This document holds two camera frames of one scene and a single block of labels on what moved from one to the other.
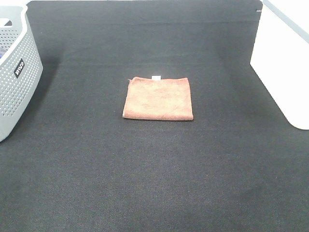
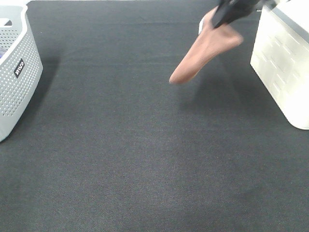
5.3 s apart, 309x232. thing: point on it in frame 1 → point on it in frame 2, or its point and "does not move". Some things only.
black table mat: [74, 164] does not move
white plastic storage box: [280, 56] does not move
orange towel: [156, 98] → [211, 42]
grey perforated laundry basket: [21, 66] does not move
